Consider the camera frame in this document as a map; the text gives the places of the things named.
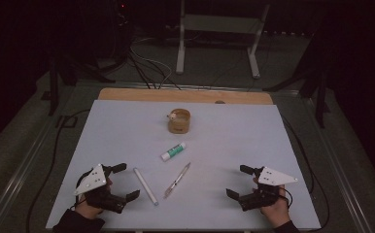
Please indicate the small pale figure ornament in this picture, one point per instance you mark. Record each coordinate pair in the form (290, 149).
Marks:
(172, 116)

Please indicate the round wooden pen holder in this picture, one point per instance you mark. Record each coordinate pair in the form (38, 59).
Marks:
(179, 126)

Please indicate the person's left hand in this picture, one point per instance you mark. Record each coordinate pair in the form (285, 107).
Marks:
(86, 212)

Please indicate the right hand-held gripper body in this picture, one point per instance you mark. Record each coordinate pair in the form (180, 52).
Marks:
(266, 194)

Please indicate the white pen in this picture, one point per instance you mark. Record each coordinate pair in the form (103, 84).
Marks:
(145, 186)

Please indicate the white table mat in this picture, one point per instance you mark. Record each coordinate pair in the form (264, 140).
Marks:
(214, 200)

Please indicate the person's right hand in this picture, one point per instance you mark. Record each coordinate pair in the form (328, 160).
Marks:
(278, 214)

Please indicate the dark equipment with red light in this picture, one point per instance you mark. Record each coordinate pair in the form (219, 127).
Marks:
(121, 29)

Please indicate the grey metal stand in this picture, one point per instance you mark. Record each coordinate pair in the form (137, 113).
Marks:
(219, 23)

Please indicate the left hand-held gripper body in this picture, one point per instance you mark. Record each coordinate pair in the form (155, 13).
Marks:
(93, 181)

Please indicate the white green glue stick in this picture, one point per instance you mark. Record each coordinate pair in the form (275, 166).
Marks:
(173, 152)

